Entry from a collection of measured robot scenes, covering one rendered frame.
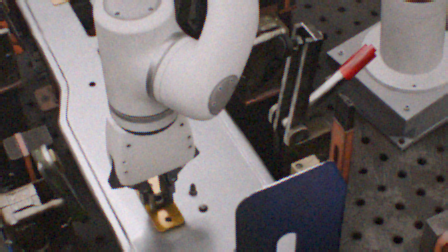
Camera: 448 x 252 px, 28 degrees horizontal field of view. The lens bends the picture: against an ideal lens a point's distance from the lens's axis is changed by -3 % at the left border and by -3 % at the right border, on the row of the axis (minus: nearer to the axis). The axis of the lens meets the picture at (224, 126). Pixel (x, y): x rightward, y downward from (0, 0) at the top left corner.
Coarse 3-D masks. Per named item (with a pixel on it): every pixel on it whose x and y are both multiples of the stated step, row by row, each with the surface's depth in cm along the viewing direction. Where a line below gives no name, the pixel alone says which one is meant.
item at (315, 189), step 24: (312, 168) 78; (336, 168) 80; (264, 192) 77; (288, 192) 79; (312, 192) 80; (336, 192) 82; (240, 216) 78; (264, 216) 79; (288, 216) 81; (312, 216) 83; (336, 216) 85; (240, 240) 80; (264, 240) 82; (312, 240) 86; (336, 240) 89
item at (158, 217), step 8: (152, 184) 119; (136, 192) 118; (160, 192) 117; (160, 200) 117; (160, 208) 116; (168, 208) 116; (176, 208) 116; (152, 216) 116; (160, 216) 116; (168, 216) 116; (176, 216) 116; (160, 224) 115; (168, 224) 115; (176, 224) 115
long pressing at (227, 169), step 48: (48, 0) 146; (48, 48) 139; (96, 48) 138; (96, 96) 131; (96, 144) 125; (240, 144) 124; (96, 192) 120; (240, 192) 119; (144, 240) 114; (192, 240) 114; (288, 240) 114
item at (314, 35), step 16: (304, 32) 108; (320, 32) 109; (288, 48) 106; (304, 48) 107; (320, 48) 108; (288, 64) 112; (304, 64) 109; (288, 80) 114; (304, 80) 111; (288, 96) 116; (304, 96) 113; (288, 112) 118; (304, 112) 115; (288, 128) 116
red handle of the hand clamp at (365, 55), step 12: (360, 48) 116; (372, 48) 115; (348, 60) 116; (360, 60) 115; (336, 72) 116; (348, 72) 115; (324, 84) 117; (336, 84) 116; (312, 96) 117; (324, 96) 117; (312, 108) 117
